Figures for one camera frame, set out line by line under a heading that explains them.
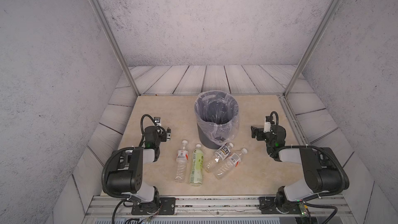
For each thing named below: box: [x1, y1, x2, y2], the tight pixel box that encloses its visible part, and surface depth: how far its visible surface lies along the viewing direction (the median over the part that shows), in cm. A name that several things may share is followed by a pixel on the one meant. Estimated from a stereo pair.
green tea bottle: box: [189, 143, 204, 187], surface depth 82 cm
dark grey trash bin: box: [196, 115, 235, 149], surface depth 75 cm
